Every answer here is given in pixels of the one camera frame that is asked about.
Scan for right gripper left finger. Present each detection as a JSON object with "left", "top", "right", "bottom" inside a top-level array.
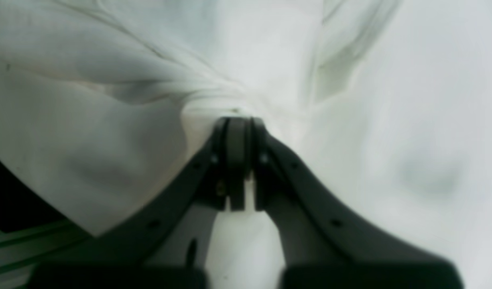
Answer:
[{"left": 27, "top": 117, "right": 251, "bottom": 289}]

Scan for white printed T-shirt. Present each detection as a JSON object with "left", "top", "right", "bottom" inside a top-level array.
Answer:
[{"left": 0, "top": 0, "right": 403, "bottom": 289}]

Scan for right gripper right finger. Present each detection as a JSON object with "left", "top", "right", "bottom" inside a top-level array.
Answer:
[{"left": 251, "top": 118, "right": 463, "bottom": 289}]

